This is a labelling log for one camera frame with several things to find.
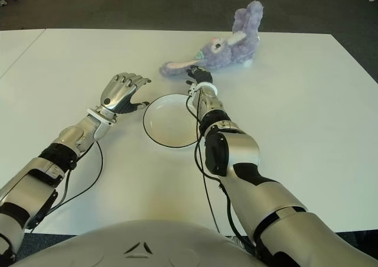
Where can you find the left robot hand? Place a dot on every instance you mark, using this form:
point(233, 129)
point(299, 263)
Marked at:
point(121, 97)

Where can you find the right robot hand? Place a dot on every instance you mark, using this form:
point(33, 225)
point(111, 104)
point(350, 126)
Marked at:
point(202, 76)

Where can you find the purple plush bunny doll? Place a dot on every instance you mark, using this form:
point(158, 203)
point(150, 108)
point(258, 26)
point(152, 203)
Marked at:
point(236, 48)

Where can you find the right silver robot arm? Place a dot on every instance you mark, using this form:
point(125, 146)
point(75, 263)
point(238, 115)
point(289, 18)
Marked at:
point(245, 166)

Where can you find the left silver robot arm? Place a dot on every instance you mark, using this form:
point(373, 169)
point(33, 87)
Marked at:
point(50, 157)

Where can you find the white plate with black rim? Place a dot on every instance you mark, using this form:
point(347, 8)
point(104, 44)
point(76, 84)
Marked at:
point(171, 122)

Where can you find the grey robot torso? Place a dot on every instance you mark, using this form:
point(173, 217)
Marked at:
point(141, 243)

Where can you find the person in blue jeans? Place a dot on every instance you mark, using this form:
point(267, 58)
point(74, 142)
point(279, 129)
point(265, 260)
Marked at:
point(3, 1)

